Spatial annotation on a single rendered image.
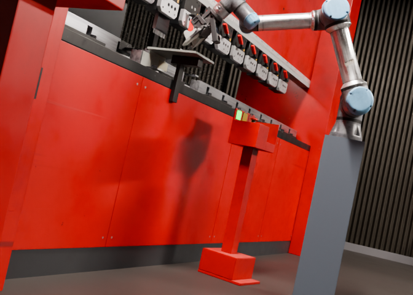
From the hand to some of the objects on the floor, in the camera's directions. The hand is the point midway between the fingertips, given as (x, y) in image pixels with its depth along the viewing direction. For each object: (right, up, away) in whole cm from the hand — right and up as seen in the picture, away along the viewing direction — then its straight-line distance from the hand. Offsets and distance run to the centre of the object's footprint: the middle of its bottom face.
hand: (188, 47), depth 257 cm
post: (-57, -102, +120) cm, 168 cm away
